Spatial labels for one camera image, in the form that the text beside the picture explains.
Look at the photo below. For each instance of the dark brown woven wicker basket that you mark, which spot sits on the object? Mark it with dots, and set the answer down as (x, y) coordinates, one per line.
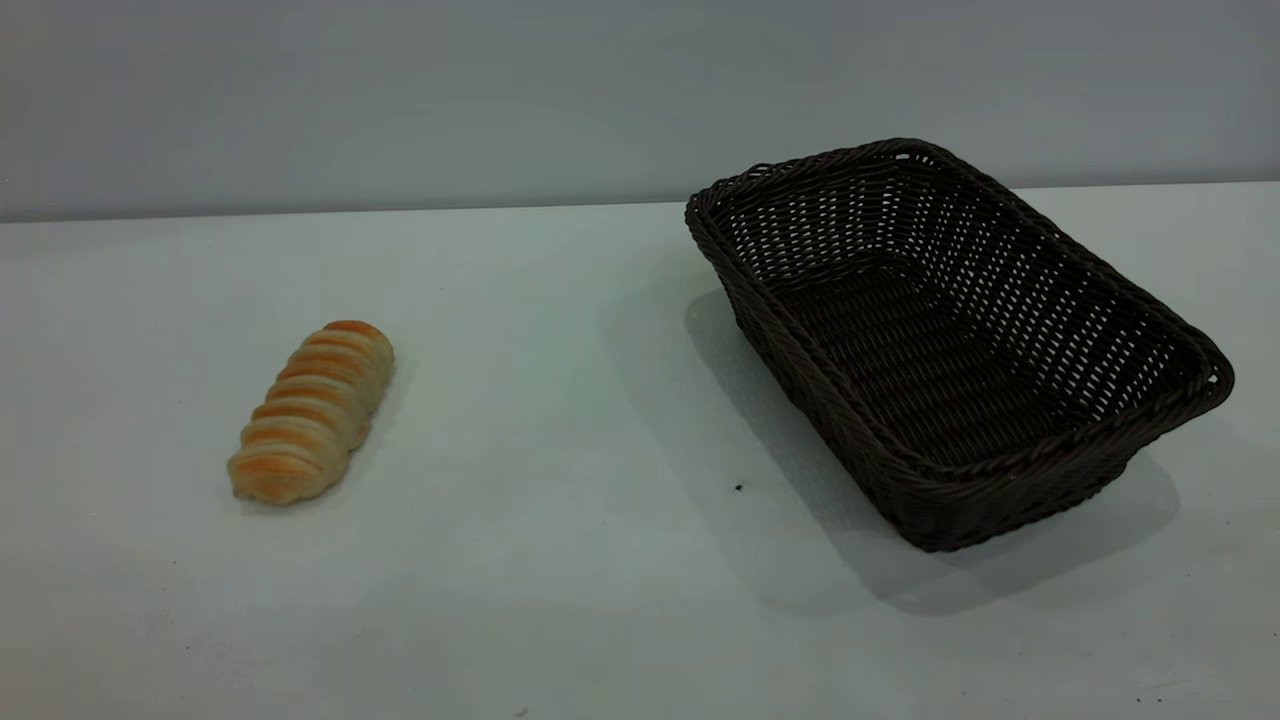
(900, 380)

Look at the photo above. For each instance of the twisted golden bread roll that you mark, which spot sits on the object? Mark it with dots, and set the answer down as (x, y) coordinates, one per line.
(310, 415)

